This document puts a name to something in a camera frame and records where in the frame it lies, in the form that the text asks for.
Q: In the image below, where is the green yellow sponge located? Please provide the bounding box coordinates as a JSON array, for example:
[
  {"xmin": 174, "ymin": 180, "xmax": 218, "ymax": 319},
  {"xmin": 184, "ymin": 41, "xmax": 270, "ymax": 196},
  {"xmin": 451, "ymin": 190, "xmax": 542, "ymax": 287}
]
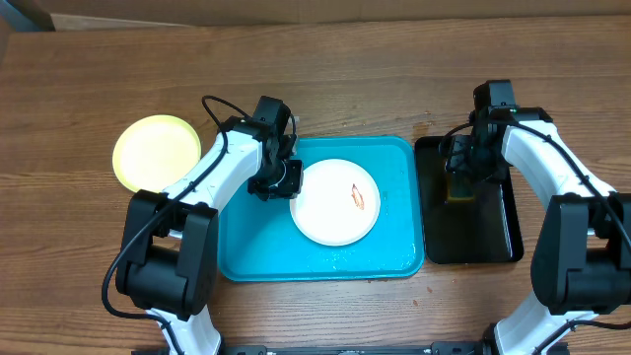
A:
[{"xmin": 447, "ymin": 173, "xmax": 475, "ymax": 203}]

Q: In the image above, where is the white plate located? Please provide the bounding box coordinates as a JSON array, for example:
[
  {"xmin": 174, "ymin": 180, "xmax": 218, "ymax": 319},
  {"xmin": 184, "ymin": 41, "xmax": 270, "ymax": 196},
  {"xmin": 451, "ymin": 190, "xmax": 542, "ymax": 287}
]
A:
[{"xmin": 290, "ymin": 159, "xmax": 381, "ymax": 247}]

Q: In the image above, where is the yellow plate with sauce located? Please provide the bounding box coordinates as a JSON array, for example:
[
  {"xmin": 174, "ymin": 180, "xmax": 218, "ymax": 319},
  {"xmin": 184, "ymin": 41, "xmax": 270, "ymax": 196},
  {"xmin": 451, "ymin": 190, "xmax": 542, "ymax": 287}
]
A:
[{"xmin": 111, "ymin": 114, "xmax": 201, "ymax": 192}]

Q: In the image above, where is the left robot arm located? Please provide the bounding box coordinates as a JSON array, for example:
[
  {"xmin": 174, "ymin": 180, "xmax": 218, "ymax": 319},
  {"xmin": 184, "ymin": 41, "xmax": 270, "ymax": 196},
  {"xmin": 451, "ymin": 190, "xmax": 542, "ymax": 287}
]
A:
[{"xmin": 102, "ymin": 114, "xmax": 303, "ymax": 354}]

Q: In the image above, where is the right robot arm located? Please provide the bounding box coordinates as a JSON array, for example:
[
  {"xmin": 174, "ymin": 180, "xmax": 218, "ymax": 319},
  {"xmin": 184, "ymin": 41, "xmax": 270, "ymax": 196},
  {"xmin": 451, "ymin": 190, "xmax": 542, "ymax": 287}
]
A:
[{"xmin": 439, "ymin": 106, "xmax": 630, "ymax": 354}]

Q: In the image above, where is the teal plastic tray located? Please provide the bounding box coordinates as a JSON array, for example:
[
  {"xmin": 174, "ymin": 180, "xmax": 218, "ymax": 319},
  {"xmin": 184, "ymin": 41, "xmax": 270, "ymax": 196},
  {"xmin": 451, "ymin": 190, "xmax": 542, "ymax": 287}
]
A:
[{"xmin": 218, "ymin": 136, "xmax": 424, "ymax": 282}]

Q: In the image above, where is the black plastic tray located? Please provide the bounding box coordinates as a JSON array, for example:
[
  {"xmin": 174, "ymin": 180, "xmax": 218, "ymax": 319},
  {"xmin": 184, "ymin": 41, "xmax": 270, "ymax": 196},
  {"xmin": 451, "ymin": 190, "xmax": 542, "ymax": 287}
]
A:
[{"xmin": 414, "ymin": 136, "xmax": 524, "ymax": 264}]

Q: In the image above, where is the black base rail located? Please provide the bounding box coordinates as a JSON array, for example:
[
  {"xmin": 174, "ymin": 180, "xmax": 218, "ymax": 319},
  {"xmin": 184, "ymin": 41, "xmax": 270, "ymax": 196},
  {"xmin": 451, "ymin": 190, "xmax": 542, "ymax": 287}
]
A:
[{"xmin": 131, "ymin": 339, "xmax": 571, "ymax": 355}]

